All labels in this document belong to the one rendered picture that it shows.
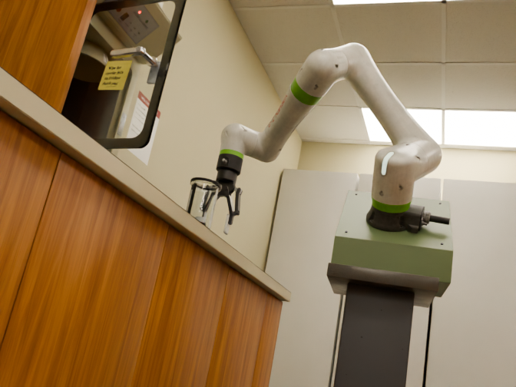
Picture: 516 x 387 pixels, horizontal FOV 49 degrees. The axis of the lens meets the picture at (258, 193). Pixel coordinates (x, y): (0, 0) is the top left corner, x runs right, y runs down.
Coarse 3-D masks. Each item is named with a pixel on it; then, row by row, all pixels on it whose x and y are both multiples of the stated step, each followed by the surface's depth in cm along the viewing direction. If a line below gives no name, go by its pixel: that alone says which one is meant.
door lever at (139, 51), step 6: (126, 48) 125; (132, 48) 124; (138, 48) 122; (114, 54) 126; (120, 54) 125; (126, 54) 124; (132, 54) 124; (138, 54) 123; (144, 54) 124; (150, 60) 126; (156, 60) 126; (150, 66) 126
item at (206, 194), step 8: (200, 184) 188; (208, 184) 188; (216, 184) 189; (200, 192) 187; (208, 192) 188; (216, 192) 190; (200, 200) 186; (208, 200) 187; (216, 200) 191; (192, 208) 186; (200, 208) 186; (208, 208) 187; (200, 216) 185; (208, 216) 186; (208, 224) 186
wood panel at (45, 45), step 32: (0, 0) 142; (32, 0) 139; (64, 0) 135; (96, 0) 136; (0, 32) 138; (32, 32) 135; (64, 32) 131; (0, 64) 134; (32, 64) 131; (64, 64) 128; (64, 96) 128
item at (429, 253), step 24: (360, 192) 208; (360, 216) 190; (336, 240) 178; (360, 240) 176; (384, 240) 175; (408, 240) 175; (432, 240) 175; (360, 264) 174; (384, 264) 172; (408, 264) 171; (432, 264) 170
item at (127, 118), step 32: (128, 0) 138; (160, 0) 133; (96, 32) 139; (128, 32) 134; (160, 32) 129; (96, 64) 135; (160, 64) 125; (96, 96) 131; (128, 96) 126; (160, 96) 123; (96, 128) 127; (128, 128) 123
